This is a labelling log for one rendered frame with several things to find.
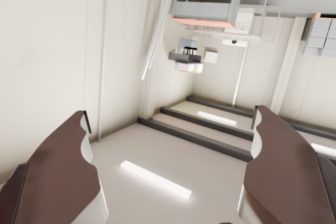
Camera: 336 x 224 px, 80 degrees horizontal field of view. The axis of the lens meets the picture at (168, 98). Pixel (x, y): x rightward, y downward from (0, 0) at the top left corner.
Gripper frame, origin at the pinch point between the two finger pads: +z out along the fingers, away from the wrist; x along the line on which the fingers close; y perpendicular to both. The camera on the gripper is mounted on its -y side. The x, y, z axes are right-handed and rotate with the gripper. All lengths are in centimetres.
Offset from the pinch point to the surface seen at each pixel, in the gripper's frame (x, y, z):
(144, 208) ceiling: -39, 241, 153
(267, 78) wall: 346, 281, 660
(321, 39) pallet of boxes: 415, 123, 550
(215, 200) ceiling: 60, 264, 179
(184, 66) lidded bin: 41, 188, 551
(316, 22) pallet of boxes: 402, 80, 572
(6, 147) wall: -216, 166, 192
